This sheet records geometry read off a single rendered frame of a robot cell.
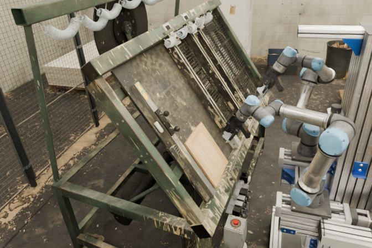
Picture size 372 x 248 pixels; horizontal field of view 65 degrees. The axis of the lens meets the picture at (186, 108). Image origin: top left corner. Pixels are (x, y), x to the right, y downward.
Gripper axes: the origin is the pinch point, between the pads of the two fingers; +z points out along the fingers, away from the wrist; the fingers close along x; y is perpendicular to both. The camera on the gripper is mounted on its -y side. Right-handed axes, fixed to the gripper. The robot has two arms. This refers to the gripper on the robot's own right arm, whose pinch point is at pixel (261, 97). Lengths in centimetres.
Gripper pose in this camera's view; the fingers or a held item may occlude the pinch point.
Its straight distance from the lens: 198.5
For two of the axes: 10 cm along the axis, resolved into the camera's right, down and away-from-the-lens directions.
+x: -5.9, 0.8, -8.0
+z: -4.6, 7.8, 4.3
